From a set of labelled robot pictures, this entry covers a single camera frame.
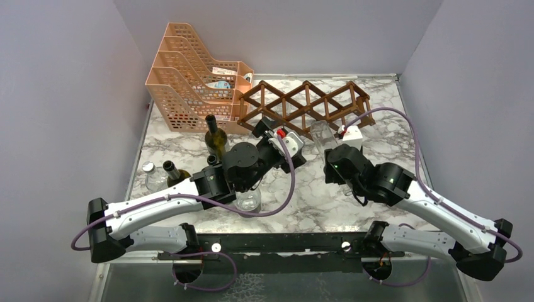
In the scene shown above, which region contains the clear glass bottle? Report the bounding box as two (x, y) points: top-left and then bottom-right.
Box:
(309, 120), (339, 168)
(247, 128), (263, 145)

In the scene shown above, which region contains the dark green wine bottle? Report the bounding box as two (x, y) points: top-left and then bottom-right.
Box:
(207, 154), (220, 166)

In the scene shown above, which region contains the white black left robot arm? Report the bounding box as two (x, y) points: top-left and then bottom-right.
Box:
(80, 118), (306, 264)

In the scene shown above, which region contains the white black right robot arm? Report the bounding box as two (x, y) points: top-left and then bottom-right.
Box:
(324, 144), (513, 281)

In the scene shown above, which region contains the brown wooden wine rack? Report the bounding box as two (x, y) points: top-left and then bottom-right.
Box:
(237, 81), (375, 138)

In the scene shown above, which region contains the green wine bottle white label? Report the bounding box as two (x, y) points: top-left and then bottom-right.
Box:
(204, 115), (229, 161)

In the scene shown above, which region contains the green wine bottle silver neck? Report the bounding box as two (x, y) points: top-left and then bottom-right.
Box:
(162, 160), (191, 187)

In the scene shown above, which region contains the clear bottle silver cap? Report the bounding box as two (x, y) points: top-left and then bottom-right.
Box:
(142, 161), (168, 193)

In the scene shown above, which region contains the clear round jug dark liquid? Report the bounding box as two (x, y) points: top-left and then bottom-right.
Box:
(234, 188), (262, 213)

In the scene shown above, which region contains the blue round item in organizer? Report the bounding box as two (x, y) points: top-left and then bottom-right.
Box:
(205, 81), (232, 89)

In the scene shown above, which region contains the white box in organizer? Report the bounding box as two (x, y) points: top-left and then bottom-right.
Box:
(212, 67), (238, 76)

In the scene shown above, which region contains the peach plastic file organizer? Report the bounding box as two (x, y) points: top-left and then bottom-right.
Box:
(145, 23), (254, 135)

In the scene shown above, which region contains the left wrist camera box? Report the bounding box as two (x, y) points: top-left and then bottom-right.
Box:
(268, 127), (305, 160)

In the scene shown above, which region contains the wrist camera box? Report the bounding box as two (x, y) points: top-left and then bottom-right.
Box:
(338, 125), (363, 150)
(268, 127), (305, 160)

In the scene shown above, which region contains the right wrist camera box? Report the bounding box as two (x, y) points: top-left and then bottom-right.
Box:
(338, 125), (363, 150)

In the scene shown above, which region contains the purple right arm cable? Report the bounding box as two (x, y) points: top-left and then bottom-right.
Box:
(339, 107), (523, 264)

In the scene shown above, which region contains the black mounting rail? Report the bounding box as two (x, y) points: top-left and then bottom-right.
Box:
(157, 232), (381, 274)

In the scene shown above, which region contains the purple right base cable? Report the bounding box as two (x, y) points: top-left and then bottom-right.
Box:
(361, 223), (431, 288)

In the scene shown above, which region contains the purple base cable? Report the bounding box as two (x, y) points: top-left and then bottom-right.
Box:
(361, 223), (431, 288)
(171, 249), (239, 293)

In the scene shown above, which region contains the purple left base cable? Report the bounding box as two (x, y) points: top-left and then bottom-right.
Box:
(171, 249), (239, 293)

